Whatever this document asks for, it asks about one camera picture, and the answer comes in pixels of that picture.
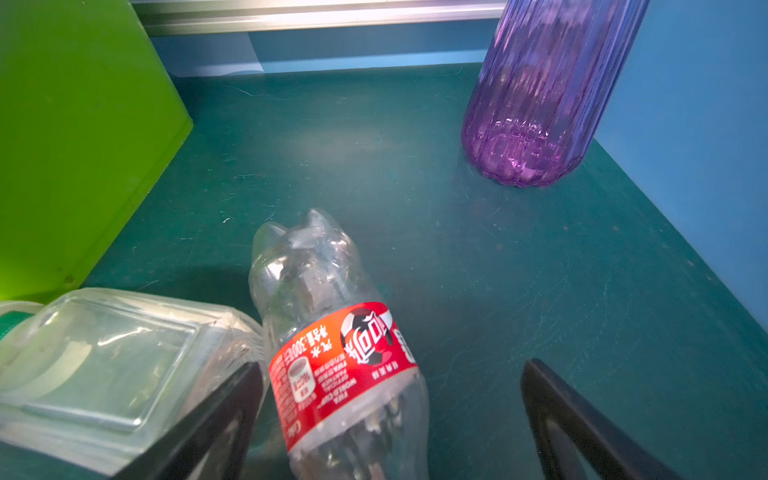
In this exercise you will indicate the purple ribbed glass vase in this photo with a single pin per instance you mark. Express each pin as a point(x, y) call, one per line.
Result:
point(544, 85)

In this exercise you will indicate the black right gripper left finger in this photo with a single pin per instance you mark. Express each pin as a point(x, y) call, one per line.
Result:
point(212, 439)

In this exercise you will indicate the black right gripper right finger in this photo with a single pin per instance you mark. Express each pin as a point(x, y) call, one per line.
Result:
point(568, 430)

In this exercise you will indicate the clear bottle red cola label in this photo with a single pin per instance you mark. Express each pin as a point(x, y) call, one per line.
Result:
point(351, 400)

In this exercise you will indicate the aluminium back frame rail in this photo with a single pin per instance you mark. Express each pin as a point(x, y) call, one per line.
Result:
point(164, 18)

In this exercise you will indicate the green plastic bin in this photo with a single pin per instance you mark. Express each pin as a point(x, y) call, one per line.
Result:
point(90, 119)

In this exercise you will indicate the clear square plastic bottle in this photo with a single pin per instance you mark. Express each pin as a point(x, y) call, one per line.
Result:
point(95, 377)

